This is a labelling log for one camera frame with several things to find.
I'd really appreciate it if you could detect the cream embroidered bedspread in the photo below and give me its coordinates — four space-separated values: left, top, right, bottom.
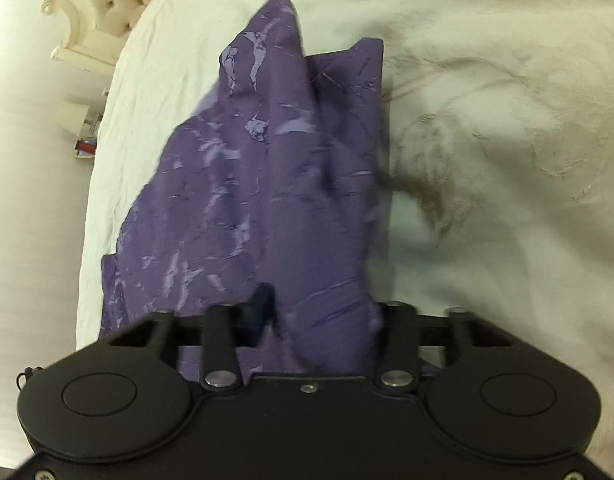
75 0 614 411

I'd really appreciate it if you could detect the red item on nightstand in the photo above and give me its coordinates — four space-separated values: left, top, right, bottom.
75 136 97 159

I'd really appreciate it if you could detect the purple patterned hooded garment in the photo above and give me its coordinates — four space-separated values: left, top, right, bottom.
100 0 383 374

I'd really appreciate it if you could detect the white table lamp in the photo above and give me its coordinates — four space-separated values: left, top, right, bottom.
54 101 101 136

